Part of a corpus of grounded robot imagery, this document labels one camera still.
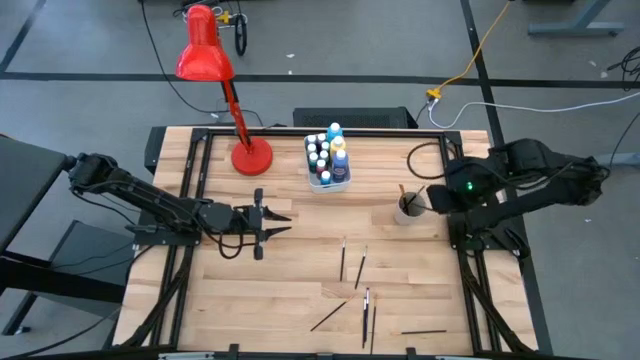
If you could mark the thin black paintbrush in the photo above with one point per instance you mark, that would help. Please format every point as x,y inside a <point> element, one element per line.
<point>361,267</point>
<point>343,257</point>
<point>424,332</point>

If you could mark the small teal paint bottle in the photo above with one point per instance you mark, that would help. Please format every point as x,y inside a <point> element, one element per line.
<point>324,155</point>

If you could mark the silver ferrule paintbrush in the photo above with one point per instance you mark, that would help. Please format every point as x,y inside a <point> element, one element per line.
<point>364,325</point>
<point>367,307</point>

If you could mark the white paper cup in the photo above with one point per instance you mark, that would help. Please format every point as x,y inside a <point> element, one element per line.
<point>400,218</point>

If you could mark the thin brown paintbrush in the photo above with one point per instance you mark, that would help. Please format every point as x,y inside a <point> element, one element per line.
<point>373,325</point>

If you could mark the black paintbrush gold ferrule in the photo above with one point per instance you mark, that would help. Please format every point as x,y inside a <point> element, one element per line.
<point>331,314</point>

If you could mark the black side desk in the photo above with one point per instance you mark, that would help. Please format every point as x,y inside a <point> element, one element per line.
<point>25,185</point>

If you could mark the large light blue paint bottle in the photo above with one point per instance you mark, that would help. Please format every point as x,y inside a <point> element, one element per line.
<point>334,132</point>

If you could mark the large dark blue paint bottle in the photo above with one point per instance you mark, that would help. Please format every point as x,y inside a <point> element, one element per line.
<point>341,170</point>

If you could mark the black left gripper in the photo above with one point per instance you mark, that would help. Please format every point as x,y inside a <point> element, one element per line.
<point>247,220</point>

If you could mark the red desk lamp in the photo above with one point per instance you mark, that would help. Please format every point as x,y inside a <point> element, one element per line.
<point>252,159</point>

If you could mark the small blue paint bottle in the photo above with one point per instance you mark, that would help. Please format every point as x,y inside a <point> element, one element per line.
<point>325,177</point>
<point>311,139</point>

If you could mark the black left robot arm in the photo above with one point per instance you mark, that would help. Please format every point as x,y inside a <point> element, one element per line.
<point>150,197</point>

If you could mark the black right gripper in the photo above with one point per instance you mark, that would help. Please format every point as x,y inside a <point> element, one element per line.
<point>440,200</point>

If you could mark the small green paint bottle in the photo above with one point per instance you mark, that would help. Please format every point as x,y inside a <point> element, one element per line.
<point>313,159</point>
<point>325,145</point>

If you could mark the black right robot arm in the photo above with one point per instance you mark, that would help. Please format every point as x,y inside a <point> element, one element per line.
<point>540,175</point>

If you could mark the small brown paint bottle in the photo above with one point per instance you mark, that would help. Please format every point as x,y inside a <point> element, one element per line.
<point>311,148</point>

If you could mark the small red paint bottle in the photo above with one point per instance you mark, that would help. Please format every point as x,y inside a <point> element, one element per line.
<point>321,165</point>

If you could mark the small purple paint bottle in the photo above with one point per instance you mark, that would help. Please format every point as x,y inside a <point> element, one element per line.
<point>321,137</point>

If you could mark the black computer case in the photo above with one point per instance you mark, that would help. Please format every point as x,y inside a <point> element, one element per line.
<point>360,117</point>

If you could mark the large yellow paint bottle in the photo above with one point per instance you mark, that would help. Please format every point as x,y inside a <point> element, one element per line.
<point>338,145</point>

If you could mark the white plastic bin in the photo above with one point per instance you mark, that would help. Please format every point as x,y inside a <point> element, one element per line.
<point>336,187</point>

